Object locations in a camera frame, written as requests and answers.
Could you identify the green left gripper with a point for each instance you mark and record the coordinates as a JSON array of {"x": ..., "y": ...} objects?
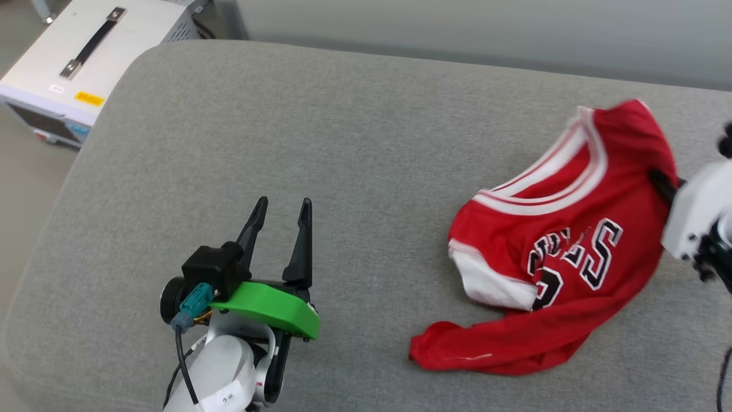
[{"x": 274, "y": 306}]

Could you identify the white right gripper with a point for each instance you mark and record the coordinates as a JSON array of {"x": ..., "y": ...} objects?
[{"x": 700, "y": 200}]

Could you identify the red basketball jersey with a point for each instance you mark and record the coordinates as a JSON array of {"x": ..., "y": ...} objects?
[{"x": 572, "y": 286}]

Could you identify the yellow box label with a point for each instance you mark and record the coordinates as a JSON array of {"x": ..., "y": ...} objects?
[{"x": 89, "y": 98}]

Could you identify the white metal equipment box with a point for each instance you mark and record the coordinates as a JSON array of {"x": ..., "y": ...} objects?
[{"x": 51, "y": 51}]

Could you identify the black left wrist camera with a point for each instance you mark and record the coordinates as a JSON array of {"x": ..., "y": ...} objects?
[{"x": 214, "y": 266}]

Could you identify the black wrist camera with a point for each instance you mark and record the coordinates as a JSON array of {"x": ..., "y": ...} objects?
[
  {"x": 214, "y": 266},
  {"x": 726, "y": 142}
]

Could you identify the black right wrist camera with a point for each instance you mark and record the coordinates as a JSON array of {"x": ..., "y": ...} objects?
[{"x": 726, "y": 142}]

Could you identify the teal left camera connector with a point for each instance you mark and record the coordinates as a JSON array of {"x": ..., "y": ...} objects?
[{"x": 194, "y": 303}]

